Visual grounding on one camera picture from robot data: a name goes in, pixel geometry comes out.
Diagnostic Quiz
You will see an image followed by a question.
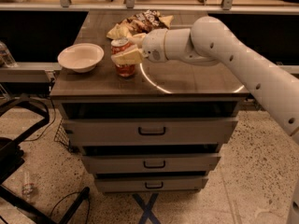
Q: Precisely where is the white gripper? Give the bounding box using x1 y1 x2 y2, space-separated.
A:
111 29 167 65

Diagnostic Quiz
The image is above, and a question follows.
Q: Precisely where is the red coke can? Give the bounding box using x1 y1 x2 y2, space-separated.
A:
111 37 135 77

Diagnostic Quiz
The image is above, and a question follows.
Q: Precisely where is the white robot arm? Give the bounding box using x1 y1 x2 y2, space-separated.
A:
111 16 299 144

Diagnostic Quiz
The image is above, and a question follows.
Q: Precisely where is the white paper bowl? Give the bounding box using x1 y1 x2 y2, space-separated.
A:
58 43 104 73

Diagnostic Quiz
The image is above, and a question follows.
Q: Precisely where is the brown yellow chip bag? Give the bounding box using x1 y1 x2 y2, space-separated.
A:
107 10 174 40

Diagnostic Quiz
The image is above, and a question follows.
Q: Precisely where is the grey drawer cabinet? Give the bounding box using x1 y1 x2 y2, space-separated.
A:
50 9 250 194

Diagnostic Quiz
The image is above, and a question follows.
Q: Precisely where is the clear plastic bottle left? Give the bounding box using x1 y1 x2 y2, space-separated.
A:
0 41 18 67

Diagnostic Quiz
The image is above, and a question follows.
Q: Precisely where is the clear plastic bottle on floor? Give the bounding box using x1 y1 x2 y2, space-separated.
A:
21 171 35 201

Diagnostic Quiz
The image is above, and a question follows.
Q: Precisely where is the top drawer with handle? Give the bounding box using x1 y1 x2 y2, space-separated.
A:
63 118 238 147

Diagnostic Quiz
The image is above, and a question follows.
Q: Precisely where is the drawer with handle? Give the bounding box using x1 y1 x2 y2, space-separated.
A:
82 153 221 174
63 118 238 147
94 175 208 192

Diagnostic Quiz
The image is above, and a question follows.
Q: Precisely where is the black wire basket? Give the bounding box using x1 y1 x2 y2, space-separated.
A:
54 121 78 153

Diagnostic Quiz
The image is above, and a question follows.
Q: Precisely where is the middle drawer with handle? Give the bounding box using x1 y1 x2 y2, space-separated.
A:
82 153 221 174

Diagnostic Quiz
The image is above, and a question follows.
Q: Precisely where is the black floor cable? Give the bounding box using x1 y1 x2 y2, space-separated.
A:
23 96 58 143

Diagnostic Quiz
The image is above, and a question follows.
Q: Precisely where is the bottom drawer with handle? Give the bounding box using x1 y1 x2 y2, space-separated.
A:
94 175 208 192

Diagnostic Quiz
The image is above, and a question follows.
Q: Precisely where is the black chair frame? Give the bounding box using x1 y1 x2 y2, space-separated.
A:
0 94 90 224

